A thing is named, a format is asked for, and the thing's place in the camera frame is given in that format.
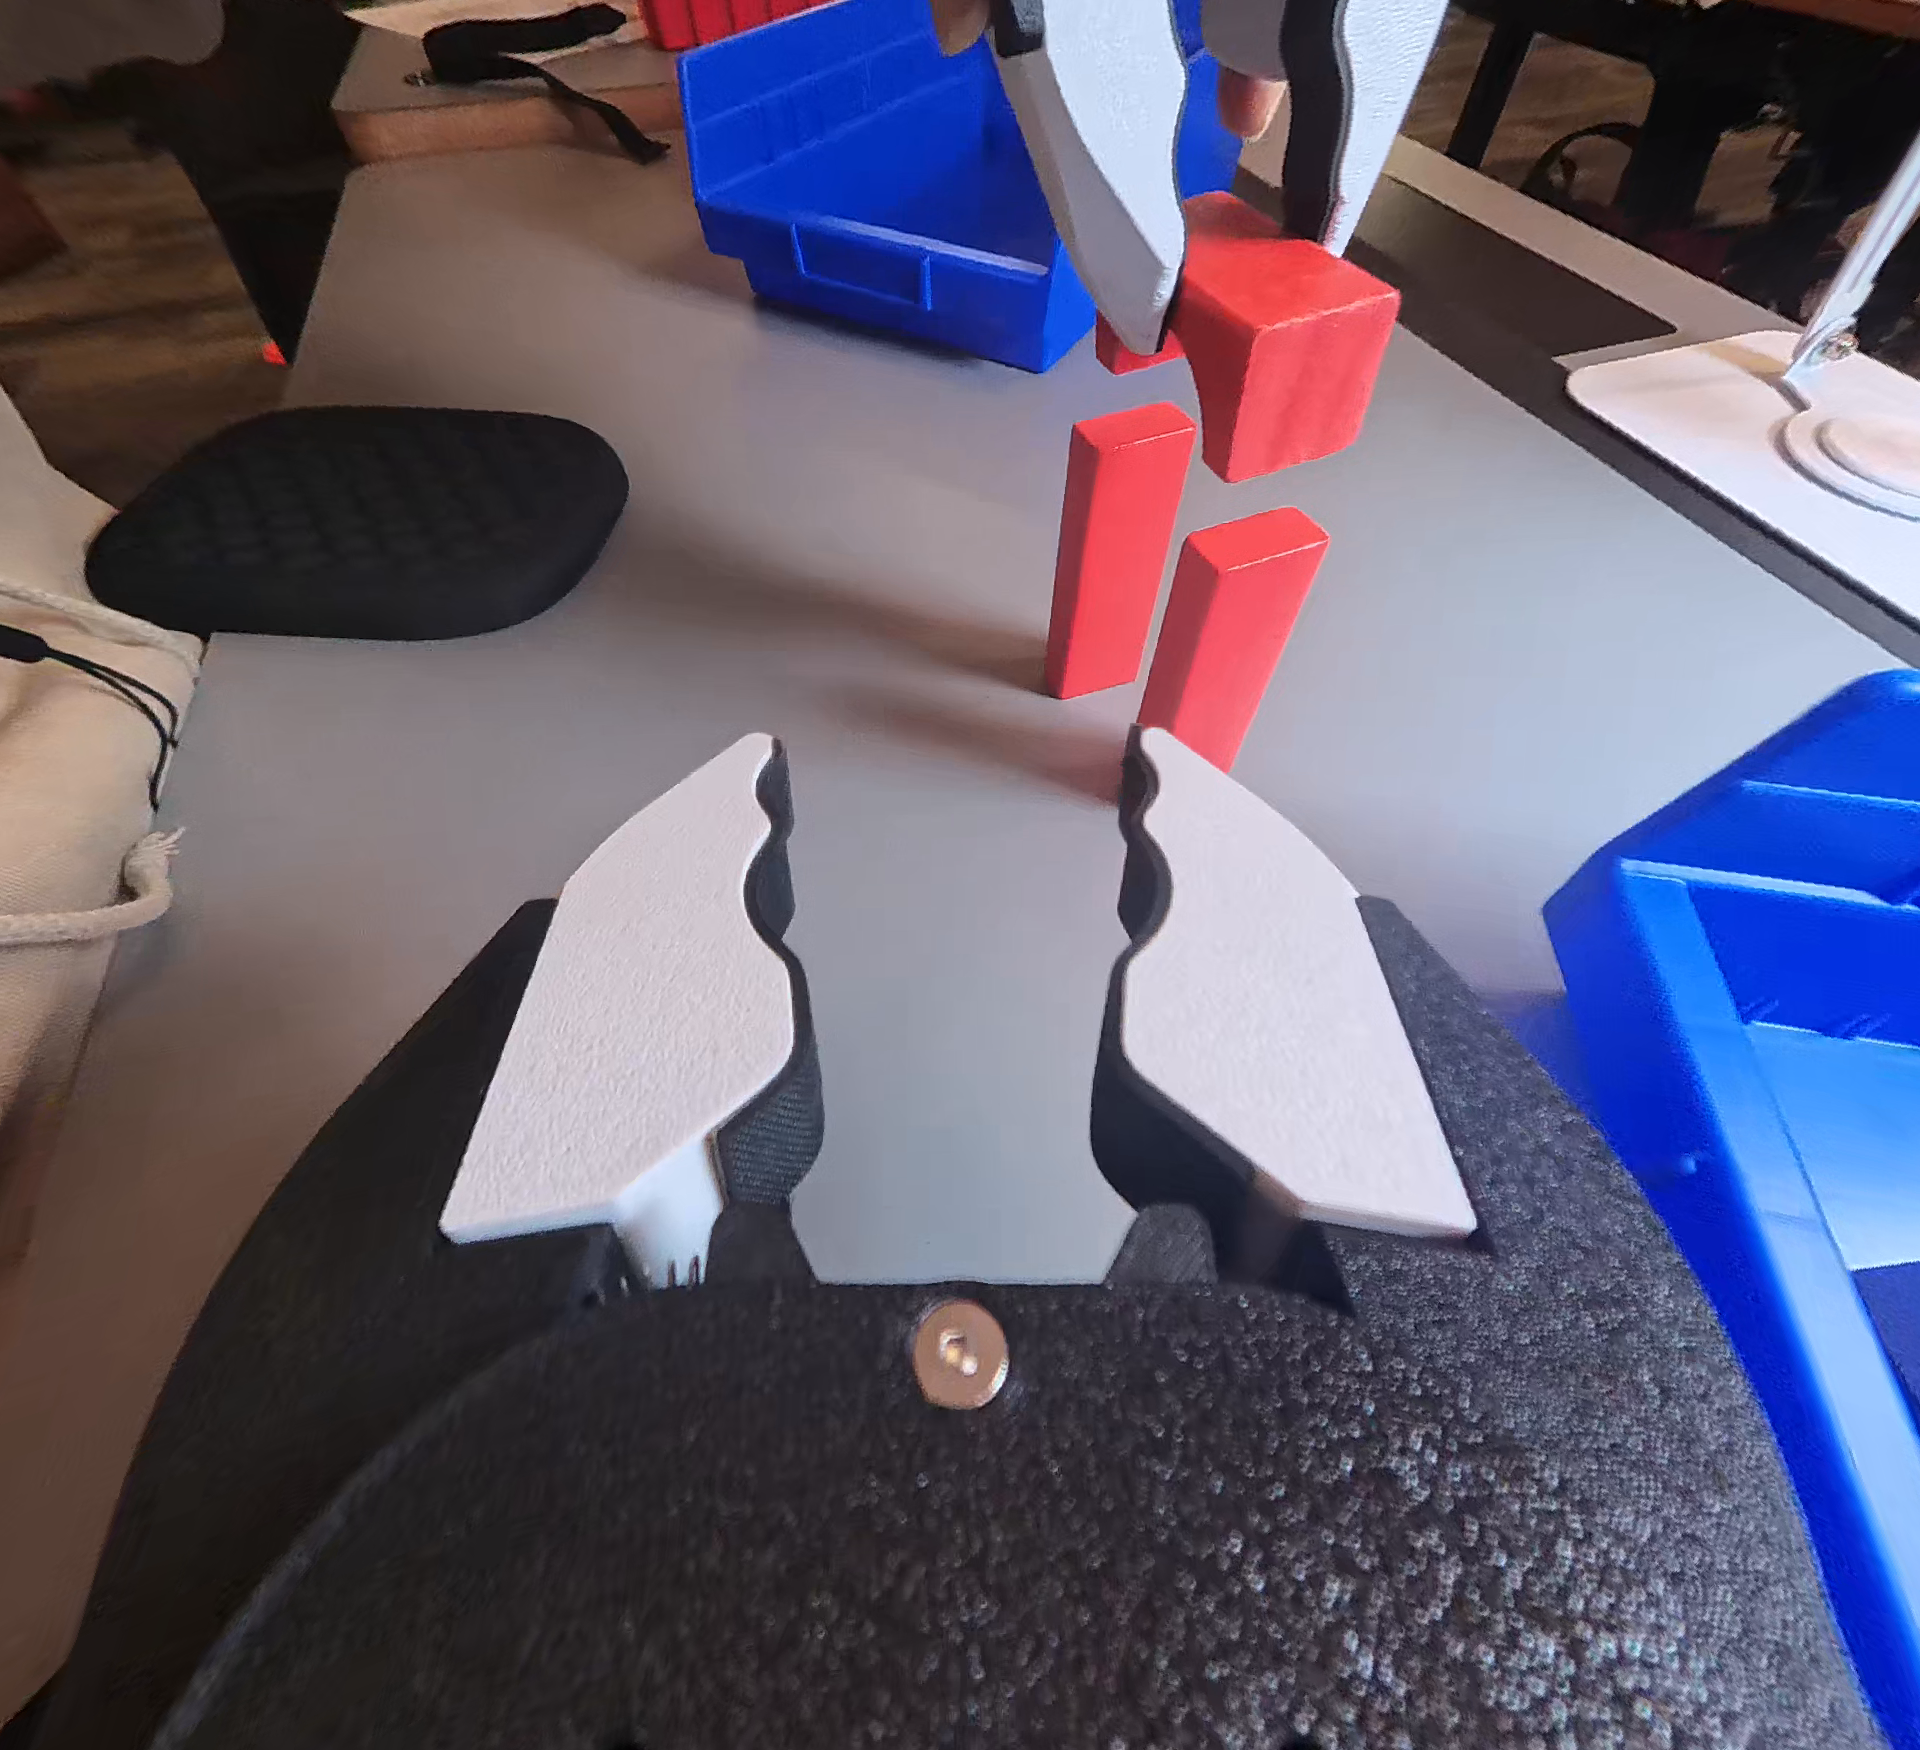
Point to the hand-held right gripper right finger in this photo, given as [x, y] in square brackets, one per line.
[1289, 1028]

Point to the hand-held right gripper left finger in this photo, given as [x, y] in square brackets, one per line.
[632, 1028]

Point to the blue plastic bin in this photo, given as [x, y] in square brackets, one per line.
[855, 160]
[1724, 1028]

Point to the red arch wooden block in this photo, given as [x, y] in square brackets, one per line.
[1289, 355]

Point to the red rectangular wooden block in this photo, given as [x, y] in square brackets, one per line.
[1116, 549]
[1231, 640]

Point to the person's left hand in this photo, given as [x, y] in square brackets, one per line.
[957, 10]

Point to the white lamp base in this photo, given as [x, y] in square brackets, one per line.
[1679, 402]

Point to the black wrist rest pad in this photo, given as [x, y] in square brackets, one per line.
[359, 520]

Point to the person's beige hoodie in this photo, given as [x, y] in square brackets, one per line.
[61, 758]

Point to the black object with orange mark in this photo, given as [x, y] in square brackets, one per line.
[285, 160]

